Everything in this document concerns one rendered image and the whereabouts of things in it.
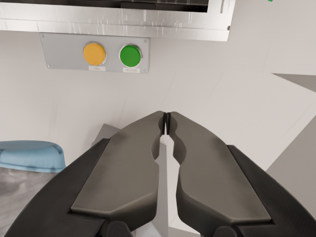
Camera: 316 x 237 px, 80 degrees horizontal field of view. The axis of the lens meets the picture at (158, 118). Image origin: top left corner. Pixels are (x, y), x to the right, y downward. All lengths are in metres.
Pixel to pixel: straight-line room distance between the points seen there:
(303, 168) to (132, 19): 2.07
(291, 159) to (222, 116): 1.58
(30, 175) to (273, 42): 0.55
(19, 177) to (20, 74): 0.36
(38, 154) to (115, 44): 0.23
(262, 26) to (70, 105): 0.53
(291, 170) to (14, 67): 2.15
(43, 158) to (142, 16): 0.28
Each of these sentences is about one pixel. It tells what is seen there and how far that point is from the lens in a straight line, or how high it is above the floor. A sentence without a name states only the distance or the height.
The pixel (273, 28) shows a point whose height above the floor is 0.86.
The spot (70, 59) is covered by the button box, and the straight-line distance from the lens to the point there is 0.44.
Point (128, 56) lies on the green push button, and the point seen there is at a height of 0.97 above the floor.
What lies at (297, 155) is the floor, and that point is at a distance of 2.11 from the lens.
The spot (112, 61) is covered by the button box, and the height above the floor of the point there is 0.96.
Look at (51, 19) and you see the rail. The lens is 0.44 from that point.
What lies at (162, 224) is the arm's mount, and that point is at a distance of 0.42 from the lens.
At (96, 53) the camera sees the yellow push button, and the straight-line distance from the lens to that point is 0.40.
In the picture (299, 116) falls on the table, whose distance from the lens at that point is 0.67.
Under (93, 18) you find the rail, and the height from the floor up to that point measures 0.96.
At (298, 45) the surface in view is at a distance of 0.59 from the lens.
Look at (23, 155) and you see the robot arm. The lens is 0.32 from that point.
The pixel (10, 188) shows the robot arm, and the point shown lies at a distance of 0.33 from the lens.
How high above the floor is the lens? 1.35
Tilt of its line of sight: 61 degrees down
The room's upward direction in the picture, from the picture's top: 177 degrees counter-clockwise
